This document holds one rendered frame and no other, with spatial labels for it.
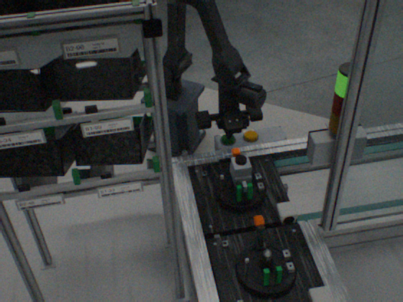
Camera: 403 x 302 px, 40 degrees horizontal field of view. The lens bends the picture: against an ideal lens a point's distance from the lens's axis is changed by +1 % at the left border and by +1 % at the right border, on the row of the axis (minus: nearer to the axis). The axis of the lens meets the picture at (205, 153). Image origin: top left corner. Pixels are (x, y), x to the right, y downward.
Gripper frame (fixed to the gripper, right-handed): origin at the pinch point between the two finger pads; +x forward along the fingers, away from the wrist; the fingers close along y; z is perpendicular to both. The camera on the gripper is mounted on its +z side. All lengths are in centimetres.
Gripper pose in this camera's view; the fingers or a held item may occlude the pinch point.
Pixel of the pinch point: (229, 129)
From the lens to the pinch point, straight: 159.2
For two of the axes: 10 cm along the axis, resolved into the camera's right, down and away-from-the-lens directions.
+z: 1.9, 6.7, -7.2
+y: 9.8, -1.6, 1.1
